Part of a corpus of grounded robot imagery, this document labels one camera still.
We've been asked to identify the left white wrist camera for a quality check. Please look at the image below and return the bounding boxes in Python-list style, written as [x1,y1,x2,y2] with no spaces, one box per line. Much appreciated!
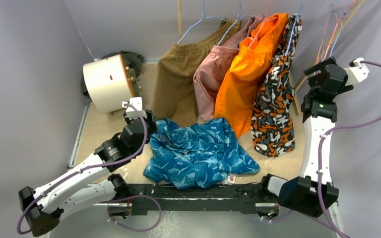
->
[122,97,146,119]

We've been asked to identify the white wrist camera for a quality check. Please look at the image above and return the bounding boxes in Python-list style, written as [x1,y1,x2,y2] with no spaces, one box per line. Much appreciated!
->
[344,58,370,86]
[122,97,146,119]

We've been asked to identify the pink wire hanger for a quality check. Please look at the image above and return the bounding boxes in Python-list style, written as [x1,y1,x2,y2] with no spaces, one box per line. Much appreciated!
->
[314,0,359,76]
[248,0,277,49]

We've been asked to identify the empty blue wire hanger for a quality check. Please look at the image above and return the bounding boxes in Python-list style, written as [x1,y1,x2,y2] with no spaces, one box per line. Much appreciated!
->
[319,3,345,60]

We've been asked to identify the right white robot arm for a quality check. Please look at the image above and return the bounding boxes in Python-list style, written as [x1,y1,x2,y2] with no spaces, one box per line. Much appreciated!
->
[258,57,354,218]

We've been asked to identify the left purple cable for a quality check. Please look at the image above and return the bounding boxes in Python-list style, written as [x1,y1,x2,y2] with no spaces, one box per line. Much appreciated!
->
[16,103,148,236]

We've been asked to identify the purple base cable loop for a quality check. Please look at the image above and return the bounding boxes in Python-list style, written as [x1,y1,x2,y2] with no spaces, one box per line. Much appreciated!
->
[107,194,163,233]

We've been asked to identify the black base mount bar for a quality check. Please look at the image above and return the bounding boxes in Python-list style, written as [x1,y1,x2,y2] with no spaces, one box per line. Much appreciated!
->
[121,183,278,216]

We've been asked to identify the wooden rack pole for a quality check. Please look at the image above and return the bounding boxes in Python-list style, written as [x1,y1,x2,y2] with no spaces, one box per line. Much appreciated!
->
[177,0,183,39]

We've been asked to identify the orange shorts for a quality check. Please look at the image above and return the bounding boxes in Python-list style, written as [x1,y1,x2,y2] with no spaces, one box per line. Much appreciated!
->
[214,13,289,138]

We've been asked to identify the camouflage patterned shorts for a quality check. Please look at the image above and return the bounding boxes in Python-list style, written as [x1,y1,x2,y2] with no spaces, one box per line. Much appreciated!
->
[251,14,303,157]

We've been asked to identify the blue patterned shorts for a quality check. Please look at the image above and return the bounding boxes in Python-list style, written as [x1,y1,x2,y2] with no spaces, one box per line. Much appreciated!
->
[143,118,260,189]

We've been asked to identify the blue wire hanger left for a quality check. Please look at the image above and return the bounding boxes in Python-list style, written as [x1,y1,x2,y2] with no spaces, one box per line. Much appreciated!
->
[177,0,226,44]

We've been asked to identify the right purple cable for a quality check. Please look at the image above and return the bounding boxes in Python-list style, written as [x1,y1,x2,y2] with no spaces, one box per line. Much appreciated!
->
[315,60,381,238]

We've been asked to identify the pink shorts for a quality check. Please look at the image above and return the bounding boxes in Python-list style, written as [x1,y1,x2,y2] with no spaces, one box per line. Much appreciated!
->
[193,16,264,121]

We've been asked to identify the dark green cloth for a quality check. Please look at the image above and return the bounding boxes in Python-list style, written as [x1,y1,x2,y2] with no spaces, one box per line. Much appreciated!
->
[80,51,144,101]

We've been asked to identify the brown shorts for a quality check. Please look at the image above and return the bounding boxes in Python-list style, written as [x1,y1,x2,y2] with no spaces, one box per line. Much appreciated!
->
[151,19,242,127]

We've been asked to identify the white cylindrical drum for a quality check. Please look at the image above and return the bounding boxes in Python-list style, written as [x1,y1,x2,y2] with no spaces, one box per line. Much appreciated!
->
[83,55,141,114]

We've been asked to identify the aluminium frame rail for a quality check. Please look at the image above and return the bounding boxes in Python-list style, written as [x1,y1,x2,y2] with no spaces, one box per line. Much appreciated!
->
[67,100,345,231]

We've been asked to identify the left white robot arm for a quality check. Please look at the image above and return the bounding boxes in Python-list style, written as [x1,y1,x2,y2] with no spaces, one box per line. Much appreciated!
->
[17,110,157,237]

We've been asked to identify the wooden diagonal rack bar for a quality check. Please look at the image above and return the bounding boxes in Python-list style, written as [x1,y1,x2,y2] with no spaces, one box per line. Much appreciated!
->
[294,0,369,94]

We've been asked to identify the white printed card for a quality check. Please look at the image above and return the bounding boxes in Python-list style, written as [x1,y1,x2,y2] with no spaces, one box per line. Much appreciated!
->
[222,173,236,184]

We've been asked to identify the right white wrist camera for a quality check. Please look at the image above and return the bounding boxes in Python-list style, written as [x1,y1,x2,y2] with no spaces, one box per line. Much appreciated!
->
[344,58,370,86]

